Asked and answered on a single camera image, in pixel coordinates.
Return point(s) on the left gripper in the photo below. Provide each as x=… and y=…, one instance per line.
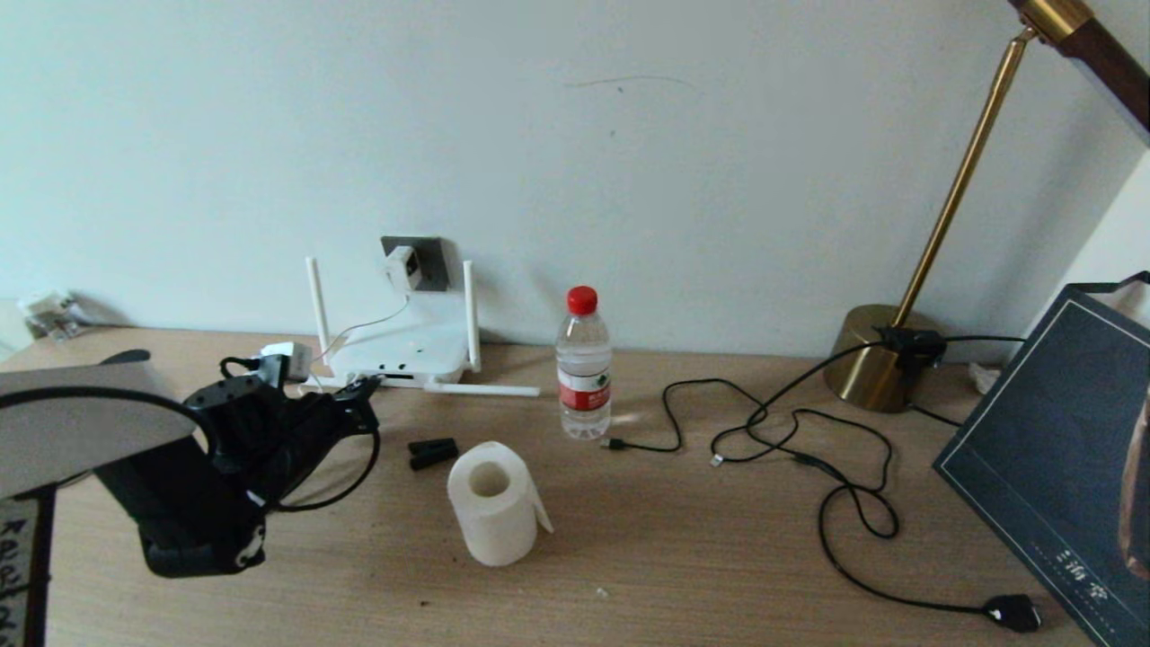
x=310, y=431

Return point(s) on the white power adapter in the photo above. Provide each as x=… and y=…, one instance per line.
x=402, y=268

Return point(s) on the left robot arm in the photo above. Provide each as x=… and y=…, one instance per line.
x=81, y=422

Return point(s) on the white wifi router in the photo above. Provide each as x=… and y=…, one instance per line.
x=422, y=346

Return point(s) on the small black clip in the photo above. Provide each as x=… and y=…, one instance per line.
x=431, y=452

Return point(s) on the white toilet paper roll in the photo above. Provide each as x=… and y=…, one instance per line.
x=492, y=526

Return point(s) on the clear water bottle red cap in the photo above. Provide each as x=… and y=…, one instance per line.
x=584, y=377

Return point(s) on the brass desk lamp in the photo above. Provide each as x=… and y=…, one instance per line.
x=867, y=368

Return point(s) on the white crumpled tissue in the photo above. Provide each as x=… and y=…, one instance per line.
x=984, y=377

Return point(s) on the dark blue paper bag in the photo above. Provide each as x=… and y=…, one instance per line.
x=1060, y=431

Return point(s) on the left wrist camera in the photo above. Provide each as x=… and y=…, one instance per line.
x=287, y=359

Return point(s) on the grey wall socket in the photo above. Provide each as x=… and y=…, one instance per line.
x=433, y=259

